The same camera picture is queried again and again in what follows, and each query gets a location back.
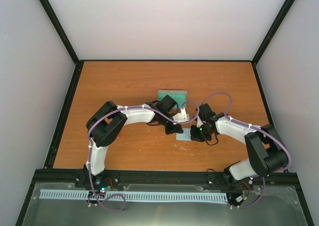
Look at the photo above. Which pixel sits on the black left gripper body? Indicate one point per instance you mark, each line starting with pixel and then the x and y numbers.
pixel 168 129

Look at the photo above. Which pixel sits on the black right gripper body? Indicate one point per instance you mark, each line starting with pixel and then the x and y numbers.
pixel 201 134

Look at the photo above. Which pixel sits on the light blue cleaning cloth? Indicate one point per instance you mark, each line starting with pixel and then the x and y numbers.
pixel 184 136

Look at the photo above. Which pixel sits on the grey glasses case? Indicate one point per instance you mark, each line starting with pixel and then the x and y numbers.
pixel 179 96

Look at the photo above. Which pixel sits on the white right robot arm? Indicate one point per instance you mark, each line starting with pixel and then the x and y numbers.
pixel 265 149

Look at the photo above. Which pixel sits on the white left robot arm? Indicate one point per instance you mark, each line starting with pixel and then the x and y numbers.
pixel 105 125

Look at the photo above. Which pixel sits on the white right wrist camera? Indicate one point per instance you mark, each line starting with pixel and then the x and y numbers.
pixel 199 122

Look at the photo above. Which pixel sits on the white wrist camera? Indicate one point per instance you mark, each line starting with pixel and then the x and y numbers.
pixel 199 122
pixel 181 116

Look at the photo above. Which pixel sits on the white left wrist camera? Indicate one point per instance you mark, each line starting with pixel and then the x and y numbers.
pixel 181 116

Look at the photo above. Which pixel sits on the light blue slotted cable duct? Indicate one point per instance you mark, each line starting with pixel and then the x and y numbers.
pixel 141 197

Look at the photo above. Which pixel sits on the black table edge rail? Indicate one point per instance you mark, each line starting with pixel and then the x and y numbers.
pixel 166 60

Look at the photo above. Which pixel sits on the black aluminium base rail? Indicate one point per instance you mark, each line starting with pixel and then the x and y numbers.
pixel 120 177

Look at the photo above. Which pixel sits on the black right frame post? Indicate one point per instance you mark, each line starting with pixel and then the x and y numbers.
pixel 285 8

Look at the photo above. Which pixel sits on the black frame post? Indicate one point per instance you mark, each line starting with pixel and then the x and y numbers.
pixel 285 8
pixel 59 29

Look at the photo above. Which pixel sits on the black left frame post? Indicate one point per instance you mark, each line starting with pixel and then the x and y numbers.
pixel 59 29

